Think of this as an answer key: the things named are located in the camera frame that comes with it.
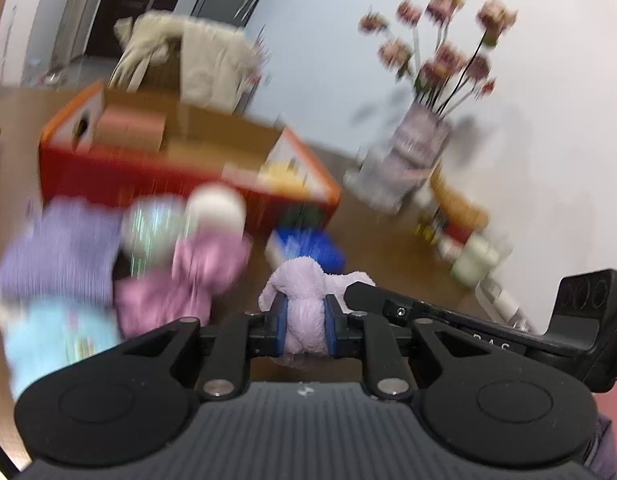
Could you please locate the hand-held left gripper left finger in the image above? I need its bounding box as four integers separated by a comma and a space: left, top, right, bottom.
121, 291, 290, 402

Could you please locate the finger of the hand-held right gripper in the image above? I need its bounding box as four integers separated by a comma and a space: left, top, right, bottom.
343, 281, 455, 329

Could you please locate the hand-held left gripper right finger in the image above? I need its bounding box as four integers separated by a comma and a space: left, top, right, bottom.
324, 293, 495, 402

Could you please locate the pale pink plush bunny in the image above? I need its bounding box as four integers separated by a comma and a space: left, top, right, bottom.
258, 256, 376, 366

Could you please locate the blue tissue pack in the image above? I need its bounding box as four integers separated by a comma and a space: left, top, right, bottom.
265, 227, 348, 273

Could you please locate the pink satin cloth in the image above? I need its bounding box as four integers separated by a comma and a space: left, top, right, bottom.
113, 232, 253, 336

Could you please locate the orange cardboard box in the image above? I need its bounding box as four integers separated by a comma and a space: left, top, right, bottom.
37, 80, 341, 236

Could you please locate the light blue fluffy plush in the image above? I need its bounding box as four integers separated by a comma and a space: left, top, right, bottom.
1, 300, 122, 401

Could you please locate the purple knitted cloth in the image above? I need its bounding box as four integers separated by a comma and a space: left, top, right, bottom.
0, 197, 126, 306

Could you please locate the person's right forearm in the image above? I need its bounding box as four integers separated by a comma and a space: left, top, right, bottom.
585, 412, 617, 480

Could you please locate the white jar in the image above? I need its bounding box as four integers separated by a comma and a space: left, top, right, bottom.
451, 235, 504, 283

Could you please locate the white round plush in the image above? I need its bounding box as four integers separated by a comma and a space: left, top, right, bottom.
186, 182, 248, 236

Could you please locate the pale green round plush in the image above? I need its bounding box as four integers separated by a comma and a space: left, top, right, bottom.
121, 195, 189, 278

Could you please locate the glass vase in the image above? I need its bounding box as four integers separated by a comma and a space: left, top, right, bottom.
343, 100, 454, 211

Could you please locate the bunch of pink flowers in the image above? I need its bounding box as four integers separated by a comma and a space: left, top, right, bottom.
358, 0, 519, 116

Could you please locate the cream fleece coat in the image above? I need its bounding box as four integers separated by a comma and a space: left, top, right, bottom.
108, 12, 262, 113

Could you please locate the brown wooden chair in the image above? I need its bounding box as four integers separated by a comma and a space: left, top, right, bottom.
138, 35, 184, 91

